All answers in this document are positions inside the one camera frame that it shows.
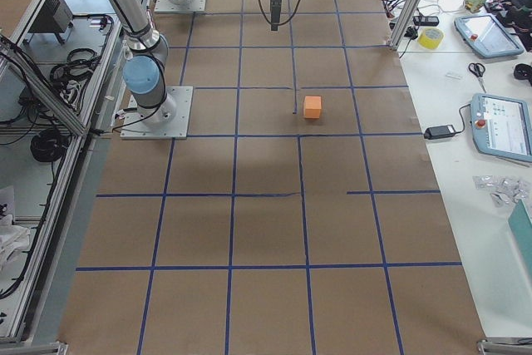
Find black handled scissors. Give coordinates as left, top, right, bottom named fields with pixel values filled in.
left=468, top=62, right=486, bottom=93

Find near teach pendant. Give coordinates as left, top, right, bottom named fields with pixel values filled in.
left=470, top=93, right=531, bottom=163

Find brown paper table cover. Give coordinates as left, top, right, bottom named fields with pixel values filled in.
left=58, top=0, right=482, bottom=354

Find bag of screws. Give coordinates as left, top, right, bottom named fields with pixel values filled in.
left=472, top=175, right=531, bottom=207

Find black phone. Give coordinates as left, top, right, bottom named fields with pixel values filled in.
left=412, top=15, right=440, bottom=27

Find yellow tape roll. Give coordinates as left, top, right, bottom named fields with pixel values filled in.
left=418, top=27, right=444, bottom=50

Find far teach pendant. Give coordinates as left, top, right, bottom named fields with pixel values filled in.
left=454, top=14, right=524, bottom=59

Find teach pendant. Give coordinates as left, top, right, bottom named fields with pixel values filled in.
left=454, top=14, right=524, bottom=59
left=470, top=93, right=531, bottom=163

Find aluminium frame post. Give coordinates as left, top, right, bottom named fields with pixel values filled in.
left=388, top=0, right=441, bottom=52

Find orange foam block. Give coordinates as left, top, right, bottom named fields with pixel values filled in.
left=303, top=96, right=323, bottom=120

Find teal box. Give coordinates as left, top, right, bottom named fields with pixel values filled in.
left=508, top=200, right=532, bottom=272

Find white crumpled cloth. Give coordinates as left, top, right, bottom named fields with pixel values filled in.
left=0, top=186, right=32, bottom=264

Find black power adapter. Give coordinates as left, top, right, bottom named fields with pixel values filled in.
left=423, top=125, right=456, bottom=140

